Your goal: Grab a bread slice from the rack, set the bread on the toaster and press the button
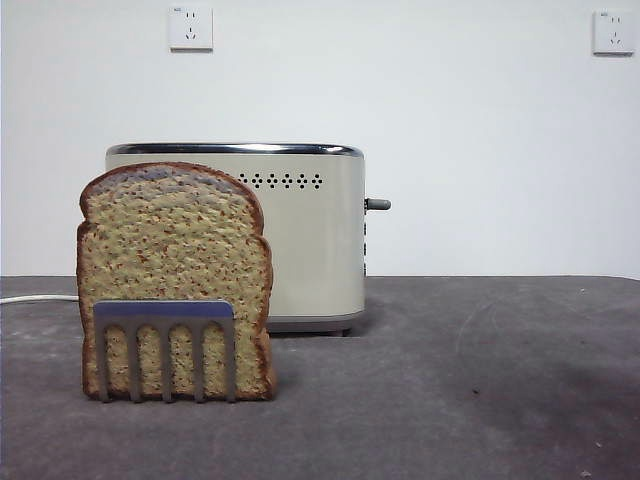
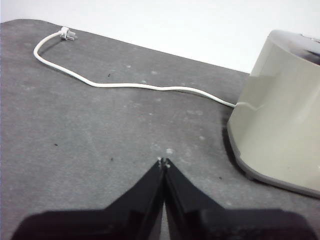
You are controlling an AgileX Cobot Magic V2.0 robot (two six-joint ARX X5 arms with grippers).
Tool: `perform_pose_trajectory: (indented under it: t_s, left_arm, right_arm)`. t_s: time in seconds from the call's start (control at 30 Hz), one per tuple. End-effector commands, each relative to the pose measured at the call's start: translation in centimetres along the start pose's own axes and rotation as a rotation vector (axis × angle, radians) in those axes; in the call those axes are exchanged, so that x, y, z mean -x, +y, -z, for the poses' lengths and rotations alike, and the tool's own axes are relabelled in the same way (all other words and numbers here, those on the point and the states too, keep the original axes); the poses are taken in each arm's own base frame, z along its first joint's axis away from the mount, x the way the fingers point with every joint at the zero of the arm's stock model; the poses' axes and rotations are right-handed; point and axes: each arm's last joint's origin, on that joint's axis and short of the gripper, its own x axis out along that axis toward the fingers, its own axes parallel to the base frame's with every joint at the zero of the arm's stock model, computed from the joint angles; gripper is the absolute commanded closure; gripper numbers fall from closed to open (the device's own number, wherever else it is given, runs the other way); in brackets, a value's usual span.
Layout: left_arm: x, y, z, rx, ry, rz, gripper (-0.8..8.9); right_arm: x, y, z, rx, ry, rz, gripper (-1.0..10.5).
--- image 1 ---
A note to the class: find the white wall socket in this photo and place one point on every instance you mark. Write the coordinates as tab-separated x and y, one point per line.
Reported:
190	28
613	33

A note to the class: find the cream toaster with chrome top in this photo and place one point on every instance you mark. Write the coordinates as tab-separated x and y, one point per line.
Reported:
310	250

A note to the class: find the silver metal toast rack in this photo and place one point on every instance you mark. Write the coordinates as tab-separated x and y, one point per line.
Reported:
165	311

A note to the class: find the brown seeded bread slice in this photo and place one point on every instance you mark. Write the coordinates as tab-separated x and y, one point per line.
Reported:
170	250

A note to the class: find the grey toaster lever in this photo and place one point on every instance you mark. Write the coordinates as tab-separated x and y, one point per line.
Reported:
380	204

